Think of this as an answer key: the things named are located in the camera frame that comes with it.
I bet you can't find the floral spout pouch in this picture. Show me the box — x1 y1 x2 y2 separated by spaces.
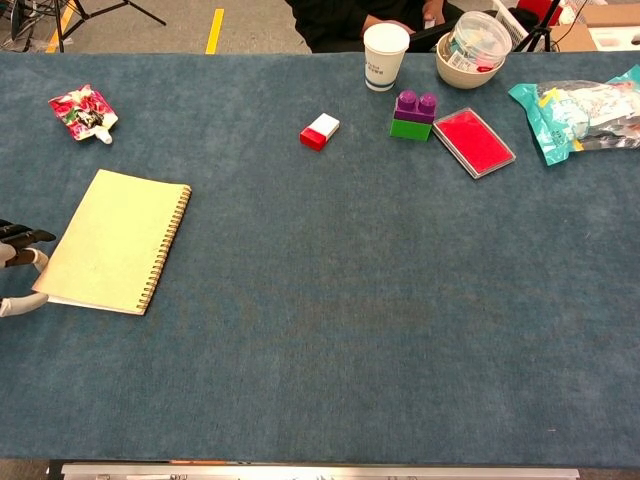
47 83 120 146

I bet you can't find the yellow spiral notebook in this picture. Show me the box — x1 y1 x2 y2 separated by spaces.
32 168 193 317

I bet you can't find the clear plastic round container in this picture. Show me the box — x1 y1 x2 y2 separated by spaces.
446 10 514 74

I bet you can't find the dark wire equipment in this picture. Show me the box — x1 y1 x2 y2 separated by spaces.
0 0 37 51

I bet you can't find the white plastic basket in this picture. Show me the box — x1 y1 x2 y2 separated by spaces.
492 0 530 47

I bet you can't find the black tripod with thin legs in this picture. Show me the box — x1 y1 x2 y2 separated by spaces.
49 0 168 54

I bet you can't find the red object behind tripod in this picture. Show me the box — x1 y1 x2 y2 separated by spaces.
516 0 562 24

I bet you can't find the white paper cup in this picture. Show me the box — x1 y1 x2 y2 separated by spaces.
362 22 411 93

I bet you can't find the person in black clothes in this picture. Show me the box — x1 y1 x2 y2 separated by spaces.
284 0 466 54

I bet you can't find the cardboard box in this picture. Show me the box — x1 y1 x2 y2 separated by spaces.
548 3 640 53

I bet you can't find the blue table cloth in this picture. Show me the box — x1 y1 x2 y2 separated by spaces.
0 51 640 466

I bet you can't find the red and white eraser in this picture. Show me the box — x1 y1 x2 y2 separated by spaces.
299 112 341 153

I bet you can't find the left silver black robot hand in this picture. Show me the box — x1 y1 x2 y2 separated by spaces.
0 218 57 319

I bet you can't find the green toy building block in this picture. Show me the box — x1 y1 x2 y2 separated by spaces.
388 118 434 143

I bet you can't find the teal snack bag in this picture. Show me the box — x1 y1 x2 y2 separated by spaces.
507 64 640 167

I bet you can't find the black tripod by cardboard box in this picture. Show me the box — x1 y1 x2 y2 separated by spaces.
513 0 564 53

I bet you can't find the red ink pad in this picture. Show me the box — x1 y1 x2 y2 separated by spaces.
431 107 518 180

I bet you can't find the purple toy building block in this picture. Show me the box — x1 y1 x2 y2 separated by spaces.
392 89 439 125

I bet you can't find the beige bowl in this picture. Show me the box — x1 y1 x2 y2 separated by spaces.
434 32 507 91

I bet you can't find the aluminium rail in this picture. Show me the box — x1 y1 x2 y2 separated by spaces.
60 462 581 480

